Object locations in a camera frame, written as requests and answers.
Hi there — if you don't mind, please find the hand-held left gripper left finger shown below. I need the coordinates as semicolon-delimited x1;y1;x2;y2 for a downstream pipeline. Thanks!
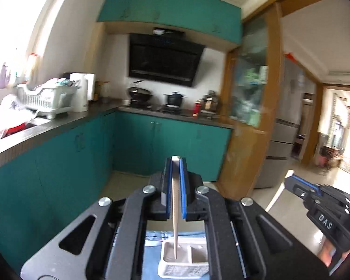
20;157;173;280

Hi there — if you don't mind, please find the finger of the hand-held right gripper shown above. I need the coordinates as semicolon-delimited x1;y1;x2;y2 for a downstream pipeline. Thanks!
284;178;310;201
291;175;324;196

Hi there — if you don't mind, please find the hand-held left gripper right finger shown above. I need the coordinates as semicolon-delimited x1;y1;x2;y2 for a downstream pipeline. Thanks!
180;157;331;280

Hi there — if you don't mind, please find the beige chopstick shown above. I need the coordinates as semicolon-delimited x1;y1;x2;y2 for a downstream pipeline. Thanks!
171;156;182;261

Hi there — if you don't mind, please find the white plastic utensil holder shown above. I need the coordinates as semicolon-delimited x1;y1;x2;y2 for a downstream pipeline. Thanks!
157;238;210;279

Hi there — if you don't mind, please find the person's right hand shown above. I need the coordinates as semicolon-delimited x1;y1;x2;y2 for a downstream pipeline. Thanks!
318;236;339;268

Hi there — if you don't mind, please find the teal base cabinet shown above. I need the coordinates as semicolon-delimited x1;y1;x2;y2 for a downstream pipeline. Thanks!
0;111;118;272
113;110;233;183

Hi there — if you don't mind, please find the silver refrigerator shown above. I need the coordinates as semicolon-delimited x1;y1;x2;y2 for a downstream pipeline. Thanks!
255;55;307;189

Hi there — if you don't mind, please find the black gas stove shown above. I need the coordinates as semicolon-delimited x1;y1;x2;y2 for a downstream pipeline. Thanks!
125;101;193;116

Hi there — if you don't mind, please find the dark blue pot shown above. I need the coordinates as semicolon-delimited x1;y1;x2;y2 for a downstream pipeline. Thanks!
163;92;188;108

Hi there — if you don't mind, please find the seasoning jar rack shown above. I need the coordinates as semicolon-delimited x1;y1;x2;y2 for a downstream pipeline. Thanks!
202;90;221;114

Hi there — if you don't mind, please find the black wok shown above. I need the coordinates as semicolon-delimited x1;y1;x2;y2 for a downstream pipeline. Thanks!
128;80;154;105

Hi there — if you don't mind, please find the wooden framed glass door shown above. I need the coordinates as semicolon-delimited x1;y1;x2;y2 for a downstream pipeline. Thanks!
218;3;284;191

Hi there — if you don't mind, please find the dark kitchen countertop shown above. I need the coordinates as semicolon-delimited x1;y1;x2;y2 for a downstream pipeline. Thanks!
0;99;235;178

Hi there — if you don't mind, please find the black range hood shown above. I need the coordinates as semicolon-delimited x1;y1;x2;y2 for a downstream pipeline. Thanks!
129;33;206;88

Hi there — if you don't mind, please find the white electric kettle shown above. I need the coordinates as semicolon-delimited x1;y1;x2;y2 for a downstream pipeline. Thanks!
69;72;90;112

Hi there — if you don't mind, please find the white dish rack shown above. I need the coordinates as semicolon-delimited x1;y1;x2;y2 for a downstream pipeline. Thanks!
17;77;82;120

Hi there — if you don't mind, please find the red basin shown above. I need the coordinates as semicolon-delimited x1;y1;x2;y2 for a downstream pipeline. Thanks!
3;122;27;137

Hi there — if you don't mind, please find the white plastic bag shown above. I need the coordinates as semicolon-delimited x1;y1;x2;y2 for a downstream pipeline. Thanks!
0;93;37;142

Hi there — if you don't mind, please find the window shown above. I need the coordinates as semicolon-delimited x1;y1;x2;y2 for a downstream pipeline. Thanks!
0;0;78;91

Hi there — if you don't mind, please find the teal wall cabinet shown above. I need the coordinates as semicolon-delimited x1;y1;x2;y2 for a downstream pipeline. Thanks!
97;0;242;45

